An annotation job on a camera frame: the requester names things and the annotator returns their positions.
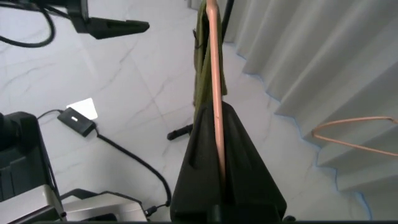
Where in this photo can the pink clothes hanger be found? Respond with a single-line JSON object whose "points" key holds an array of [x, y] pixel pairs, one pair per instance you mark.
{"points": [[357, 145], [214, 62]]}

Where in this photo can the black clothes rack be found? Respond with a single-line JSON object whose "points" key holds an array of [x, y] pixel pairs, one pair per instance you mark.
{"points": [[228, 18]]}

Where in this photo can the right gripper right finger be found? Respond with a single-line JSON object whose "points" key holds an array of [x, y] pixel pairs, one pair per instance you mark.
{"points": [[252, 180]]}

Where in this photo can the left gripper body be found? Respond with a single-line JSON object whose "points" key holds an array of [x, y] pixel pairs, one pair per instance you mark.
{"points": [[79, 15]]}

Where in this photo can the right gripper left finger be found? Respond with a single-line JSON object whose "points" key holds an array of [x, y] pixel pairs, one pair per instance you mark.
{"points": [[199, 174]]}

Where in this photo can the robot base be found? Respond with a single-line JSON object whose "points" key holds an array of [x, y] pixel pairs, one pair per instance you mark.
{"points": [[25, 174]]}

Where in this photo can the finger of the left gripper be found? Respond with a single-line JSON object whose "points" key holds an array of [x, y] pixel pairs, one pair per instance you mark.
{"points": [[118, 28]]}

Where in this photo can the black power adapter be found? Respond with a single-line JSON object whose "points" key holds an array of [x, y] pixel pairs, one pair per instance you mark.
{"points": [[77, 123]]}

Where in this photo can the green shirt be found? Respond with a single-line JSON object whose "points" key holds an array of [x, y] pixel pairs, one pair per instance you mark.
{"points": [[202, 71]]}

